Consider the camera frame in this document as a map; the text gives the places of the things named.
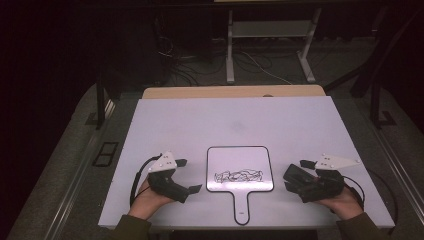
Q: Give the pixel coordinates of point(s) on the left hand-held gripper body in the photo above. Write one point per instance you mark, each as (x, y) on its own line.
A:
(166, 186)

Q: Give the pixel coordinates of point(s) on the white metal stand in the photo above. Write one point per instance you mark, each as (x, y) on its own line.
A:
(230, 50)

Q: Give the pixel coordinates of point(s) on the aluminium floor rail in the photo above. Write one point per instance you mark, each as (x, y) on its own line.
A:
(80, 166)
(403, 180)

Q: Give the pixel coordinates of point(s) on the black floor outlet frame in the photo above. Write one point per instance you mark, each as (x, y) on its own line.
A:
(105, 154)

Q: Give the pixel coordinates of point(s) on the black metal stand post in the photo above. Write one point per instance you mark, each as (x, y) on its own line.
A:
(100, 106)
(376, 106)

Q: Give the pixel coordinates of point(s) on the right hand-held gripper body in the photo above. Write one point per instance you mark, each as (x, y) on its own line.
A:
(330, 185)

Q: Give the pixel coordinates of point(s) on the person's right hand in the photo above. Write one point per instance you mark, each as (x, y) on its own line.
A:
(345, 205)

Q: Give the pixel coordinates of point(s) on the black slanted metal bar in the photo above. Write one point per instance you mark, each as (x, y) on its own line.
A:
(370, 60)

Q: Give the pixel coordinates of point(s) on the person's left hand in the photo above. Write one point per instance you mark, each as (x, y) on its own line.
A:
(146, 203)

